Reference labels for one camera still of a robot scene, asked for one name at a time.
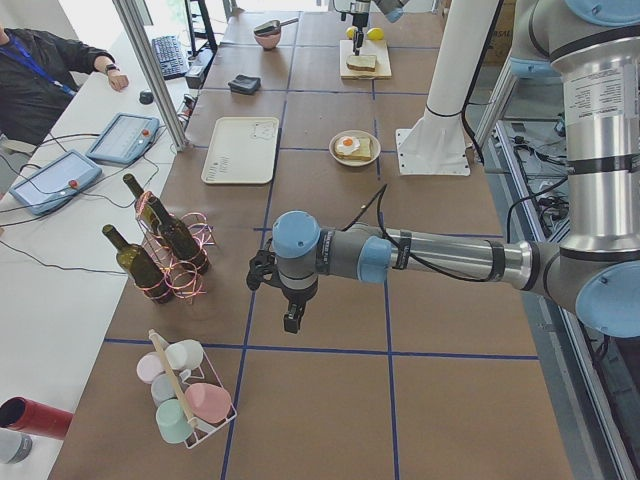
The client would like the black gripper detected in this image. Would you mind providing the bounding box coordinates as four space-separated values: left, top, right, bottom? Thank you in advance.
282 282 318 332
352 13 369 55

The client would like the plain bread slice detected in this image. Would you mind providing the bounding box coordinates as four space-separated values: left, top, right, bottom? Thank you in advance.
345 54 377 72

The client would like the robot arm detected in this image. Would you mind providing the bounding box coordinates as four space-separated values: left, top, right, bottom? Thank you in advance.
341 0 405 56
250 1 639 338

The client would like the cream bear tray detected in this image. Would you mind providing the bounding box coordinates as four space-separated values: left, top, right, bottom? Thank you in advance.
201 117 279 185

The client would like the right yellow lemon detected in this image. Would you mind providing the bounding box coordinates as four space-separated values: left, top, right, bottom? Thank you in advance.
366 27 385 41

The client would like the wooden cutting board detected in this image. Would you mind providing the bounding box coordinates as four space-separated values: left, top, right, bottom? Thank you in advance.
339 40 392 79

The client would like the metal scoop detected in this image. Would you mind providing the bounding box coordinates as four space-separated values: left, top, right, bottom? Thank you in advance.
253 18 299 37

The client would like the pink bowl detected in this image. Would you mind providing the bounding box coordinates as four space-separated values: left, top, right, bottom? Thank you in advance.
254 32 281 50

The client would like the fried egg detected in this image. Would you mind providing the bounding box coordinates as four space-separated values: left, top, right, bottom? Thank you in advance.
334 135 360 156

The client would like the white round plate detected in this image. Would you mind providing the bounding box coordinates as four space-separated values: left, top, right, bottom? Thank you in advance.
329 130 381 167

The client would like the bread slice under egg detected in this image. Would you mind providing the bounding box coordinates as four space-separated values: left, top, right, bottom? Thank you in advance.
334 137 372 161

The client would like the white cup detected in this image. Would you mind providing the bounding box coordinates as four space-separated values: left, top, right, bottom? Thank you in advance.
164 339 204 371

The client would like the pink cup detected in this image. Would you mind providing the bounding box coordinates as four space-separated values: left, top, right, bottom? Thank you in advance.
185 383 232 424

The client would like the folded grey cloth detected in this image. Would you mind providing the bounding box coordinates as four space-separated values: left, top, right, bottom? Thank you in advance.
228 74 261 95

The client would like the white pillar with base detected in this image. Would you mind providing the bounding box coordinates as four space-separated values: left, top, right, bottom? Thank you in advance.
396 0 501 176

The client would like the middle green wine bottle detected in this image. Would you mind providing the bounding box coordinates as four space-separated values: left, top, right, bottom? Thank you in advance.
147 194 210 274

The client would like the green wine bottle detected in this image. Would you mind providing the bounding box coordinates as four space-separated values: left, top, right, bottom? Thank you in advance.
147 194 210 274
102 224 174 304
123 173 153 223

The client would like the grey cup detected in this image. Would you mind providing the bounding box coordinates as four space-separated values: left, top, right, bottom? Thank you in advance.
151 373 175 407

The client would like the lilac cup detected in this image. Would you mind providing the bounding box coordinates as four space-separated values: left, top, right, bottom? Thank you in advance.
136 352 165 385

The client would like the mint green cup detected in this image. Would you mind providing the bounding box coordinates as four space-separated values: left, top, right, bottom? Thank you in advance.
155 398 194 444

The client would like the front green wine bottle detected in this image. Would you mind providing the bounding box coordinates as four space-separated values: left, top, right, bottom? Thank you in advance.
102 224 174 304

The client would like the black keyboard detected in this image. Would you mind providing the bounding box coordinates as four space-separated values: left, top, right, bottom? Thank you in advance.
151 35 189 80

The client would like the rear green wine bottle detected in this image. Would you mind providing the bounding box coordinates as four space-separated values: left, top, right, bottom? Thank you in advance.
123 173 153 223

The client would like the black computer mouse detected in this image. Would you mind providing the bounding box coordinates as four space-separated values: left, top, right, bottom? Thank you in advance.
139 90 154 105

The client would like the far teach pendant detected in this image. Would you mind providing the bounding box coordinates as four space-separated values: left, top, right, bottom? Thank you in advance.
86 113 160 165

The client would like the teach pendant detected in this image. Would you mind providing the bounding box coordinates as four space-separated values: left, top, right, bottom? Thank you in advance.
9 150 102 216
86 113 160 165

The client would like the near teach pendant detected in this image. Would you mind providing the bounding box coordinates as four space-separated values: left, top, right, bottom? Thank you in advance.
9 150 102 216

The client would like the red cylinder can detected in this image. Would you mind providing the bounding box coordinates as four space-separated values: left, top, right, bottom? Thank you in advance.
1 397 73 440

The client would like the seated person in black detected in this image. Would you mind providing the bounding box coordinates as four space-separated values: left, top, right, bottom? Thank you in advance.
1 27 129 145

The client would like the white wire cup rack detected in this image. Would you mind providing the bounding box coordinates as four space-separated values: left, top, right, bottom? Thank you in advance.
137 330 237 449

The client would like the copper wire bottle rack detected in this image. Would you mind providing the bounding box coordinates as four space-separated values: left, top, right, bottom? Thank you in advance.
135 191 211 302

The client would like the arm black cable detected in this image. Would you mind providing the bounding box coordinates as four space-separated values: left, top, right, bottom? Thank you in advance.
342 183 501 282

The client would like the aluminium frame post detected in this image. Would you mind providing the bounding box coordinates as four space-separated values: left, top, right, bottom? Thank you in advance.
112 0 188 152

